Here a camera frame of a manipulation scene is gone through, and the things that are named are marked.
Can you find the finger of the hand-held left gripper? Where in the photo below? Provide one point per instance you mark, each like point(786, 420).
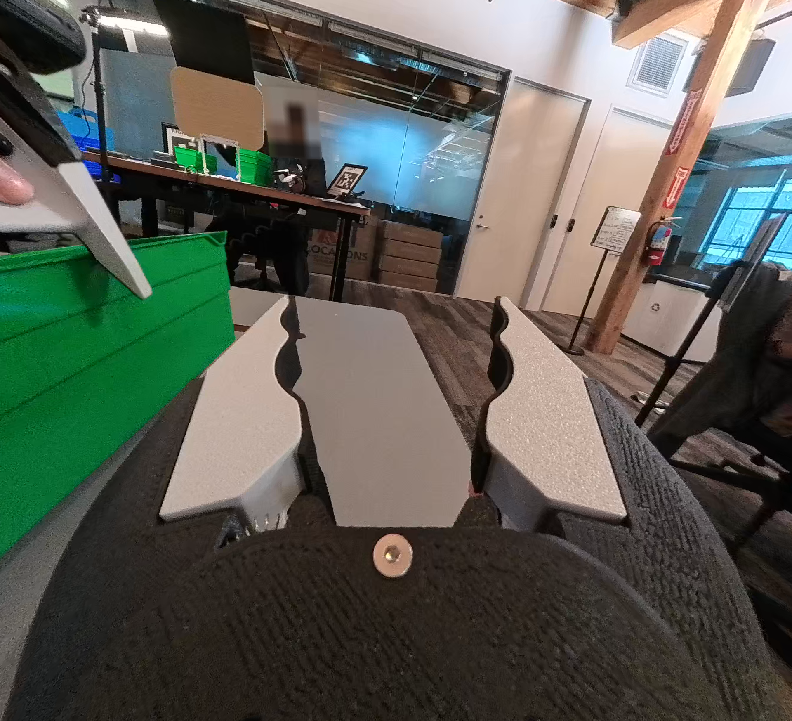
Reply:
point(93, 219)

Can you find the brown cardboard panel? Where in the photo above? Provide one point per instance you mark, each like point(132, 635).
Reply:
point(217, 107)

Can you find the stack of nested green bins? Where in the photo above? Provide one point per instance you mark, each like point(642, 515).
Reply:
point(93, 361)

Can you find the dark wooden table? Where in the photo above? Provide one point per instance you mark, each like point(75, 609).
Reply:
point(247, 185)

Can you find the white recycling bin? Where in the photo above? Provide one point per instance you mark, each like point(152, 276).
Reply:
point(668, 318)

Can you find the framed black-white tag sign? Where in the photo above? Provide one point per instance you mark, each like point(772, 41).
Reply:
point(179, 138)
point(346, 181)

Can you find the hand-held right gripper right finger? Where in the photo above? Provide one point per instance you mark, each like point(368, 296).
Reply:
point(550, 429)

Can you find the small green bin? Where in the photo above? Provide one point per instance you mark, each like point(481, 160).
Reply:
point(255, 166)
point(193, 157)

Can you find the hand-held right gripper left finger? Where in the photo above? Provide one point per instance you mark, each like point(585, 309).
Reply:
point(241, 418)

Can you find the grey wall vent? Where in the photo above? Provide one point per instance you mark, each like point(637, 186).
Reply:
point(659, 63)

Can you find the whiteboard sign stand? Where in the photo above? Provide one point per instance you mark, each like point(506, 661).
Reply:
point(616, 228)

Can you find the stack of blue bins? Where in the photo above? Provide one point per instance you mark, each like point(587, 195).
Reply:
point(83, 132)

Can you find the person's left hand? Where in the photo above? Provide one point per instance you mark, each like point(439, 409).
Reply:
point(13, 187)

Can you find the black flat panel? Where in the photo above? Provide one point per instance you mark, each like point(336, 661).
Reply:
point(204, 36)

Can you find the black light stand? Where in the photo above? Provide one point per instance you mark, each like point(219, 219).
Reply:
point(98, 83)

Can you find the red sign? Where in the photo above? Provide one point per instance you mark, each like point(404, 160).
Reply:
point(676, 187)
point(683, 120)

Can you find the stack of cardboard boxes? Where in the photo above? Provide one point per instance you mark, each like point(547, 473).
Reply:
point(396, 256)

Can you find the black hand-held device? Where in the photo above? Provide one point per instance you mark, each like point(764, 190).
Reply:
point(289, 179)

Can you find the black tripod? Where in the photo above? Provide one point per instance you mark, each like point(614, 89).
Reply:
point(681, 361)

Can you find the red fire extinguisher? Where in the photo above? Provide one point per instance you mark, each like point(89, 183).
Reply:
point(659, 241)

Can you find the black wall speaker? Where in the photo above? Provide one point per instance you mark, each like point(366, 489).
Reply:
point(750, 68)

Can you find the wooden post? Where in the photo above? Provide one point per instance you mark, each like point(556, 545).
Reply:
point(687, 164)

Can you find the dark jacket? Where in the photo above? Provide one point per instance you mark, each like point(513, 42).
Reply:
point(742, 361)

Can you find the white door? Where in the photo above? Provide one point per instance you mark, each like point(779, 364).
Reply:
point(612, 175)
point(525, 194)

